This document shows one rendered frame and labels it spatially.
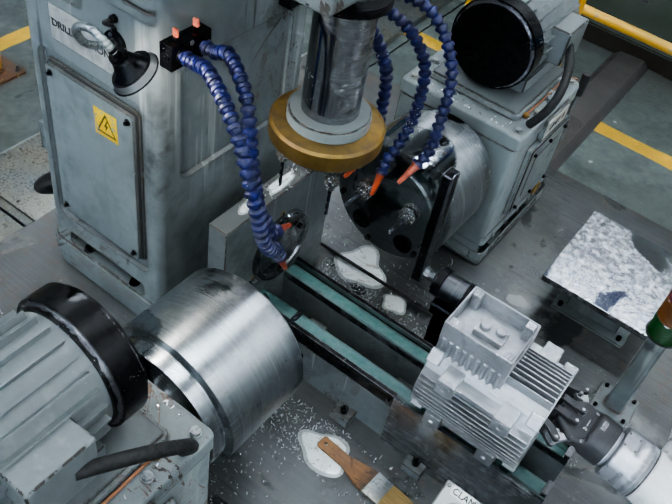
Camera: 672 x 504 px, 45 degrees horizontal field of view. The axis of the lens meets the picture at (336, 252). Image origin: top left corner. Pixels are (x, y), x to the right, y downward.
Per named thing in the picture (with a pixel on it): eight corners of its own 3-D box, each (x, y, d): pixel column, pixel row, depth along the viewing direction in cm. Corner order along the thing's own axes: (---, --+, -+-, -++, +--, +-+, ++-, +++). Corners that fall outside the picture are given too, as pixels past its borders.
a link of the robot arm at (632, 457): (646, 480, 117) (611, 453, 118) (614, 504, 124) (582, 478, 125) (668, 439, 122) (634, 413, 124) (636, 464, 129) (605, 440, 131)
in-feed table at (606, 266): (525, 310, 175) (542, 274, 167) (576, 246, 192) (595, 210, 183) (626, 373, 167) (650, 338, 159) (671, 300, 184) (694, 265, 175)
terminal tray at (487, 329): (432, 350, 129) (443, 322, 124) (465, 312, 135) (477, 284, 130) (497, 393, 125) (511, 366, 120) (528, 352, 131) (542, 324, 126)
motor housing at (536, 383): (400, 419, 137) (424, 352, 124) (456, 352, 149) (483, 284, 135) (501, 490, 131) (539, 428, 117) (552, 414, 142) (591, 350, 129)
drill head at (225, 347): (35, 461, 123) (12, 365, 106) (202, 323, 146) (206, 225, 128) (153, 566, 115) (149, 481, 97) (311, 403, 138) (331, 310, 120)
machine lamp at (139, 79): (44, 78, 111) (33, -5, 102) (108, 48, 118) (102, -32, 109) (138, 140, 105) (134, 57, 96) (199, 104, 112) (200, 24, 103)
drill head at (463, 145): (305, 239, 164) (320, 143, 146) (413, 150, 190) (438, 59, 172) (406, 305, 156) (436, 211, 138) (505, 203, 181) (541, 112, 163)
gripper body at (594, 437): (632, 418, 124) (581, 380, 126) (611, 455, 119) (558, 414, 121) (608, 440, 130) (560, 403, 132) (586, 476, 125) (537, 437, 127)
